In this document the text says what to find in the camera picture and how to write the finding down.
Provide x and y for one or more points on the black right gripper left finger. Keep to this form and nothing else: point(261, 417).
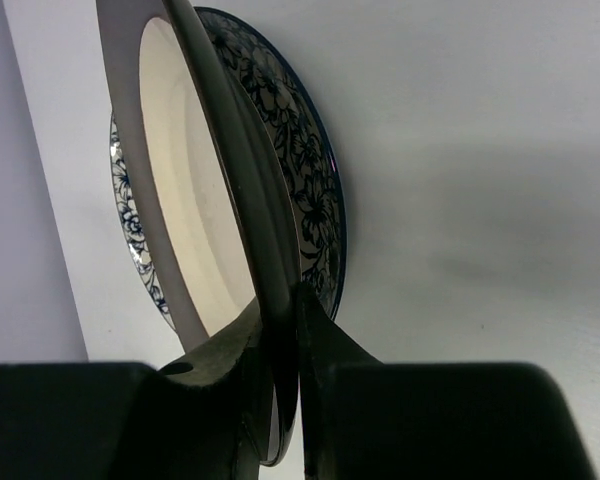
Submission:
point(223, 417)

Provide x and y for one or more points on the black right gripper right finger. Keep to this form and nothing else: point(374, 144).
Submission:
point(322, 346)

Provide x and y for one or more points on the blue floral plate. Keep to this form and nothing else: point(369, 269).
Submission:
point(310, 190)

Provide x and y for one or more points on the dark plate cream inside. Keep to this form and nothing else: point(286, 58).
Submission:
point(263, 215)

